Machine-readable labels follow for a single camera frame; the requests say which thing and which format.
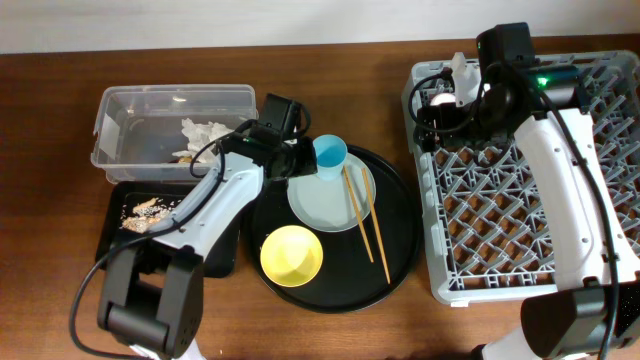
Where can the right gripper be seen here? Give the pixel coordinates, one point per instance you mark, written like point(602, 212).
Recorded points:
point(441, 115)

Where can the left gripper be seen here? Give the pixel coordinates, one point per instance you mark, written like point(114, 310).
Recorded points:
point(308, 160)

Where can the pink cup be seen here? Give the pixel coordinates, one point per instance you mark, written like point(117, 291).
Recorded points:
point(443, 98)

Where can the blue cup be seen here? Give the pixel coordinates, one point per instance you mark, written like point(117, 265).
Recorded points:
point(331, 153)

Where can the white tissue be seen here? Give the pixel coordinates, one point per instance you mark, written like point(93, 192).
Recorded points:
point(199, 135)

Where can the grey plate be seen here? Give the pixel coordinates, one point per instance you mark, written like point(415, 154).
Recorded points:
point(326, 205)

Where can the wooden chopstick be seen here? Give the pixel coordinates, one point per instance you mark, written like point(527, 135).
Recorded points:
point(374, 218)
point(357, 213)

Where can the yellow bowl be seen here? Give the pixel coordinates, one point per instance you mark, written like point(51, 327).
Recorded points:
point(291, 256)

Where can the food scraps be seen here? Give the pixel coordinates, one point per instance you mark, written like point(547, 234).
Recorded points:
point(141, 216)

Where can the brown gold snack wrapper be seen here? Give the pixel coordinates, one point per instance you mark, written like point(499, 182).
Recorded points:
point(184, 160)

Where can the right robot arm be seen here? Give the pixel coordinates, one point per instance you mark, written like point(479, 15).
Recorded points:
point(595, 306)

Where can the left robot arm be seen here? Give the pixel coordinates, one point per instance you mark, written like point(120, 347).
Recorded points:
point(152, 295)

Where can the grey dishwasher rack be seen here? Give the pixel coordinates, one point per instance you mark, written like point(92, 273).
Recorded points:
point(485, 231)

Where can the clear plastic bin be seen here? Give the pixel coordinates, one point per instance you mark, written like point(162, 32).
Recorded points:
point(138, 129)

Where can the round black tray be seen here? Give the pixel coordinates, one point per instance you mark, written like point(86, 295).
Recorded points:
point(347, 281)

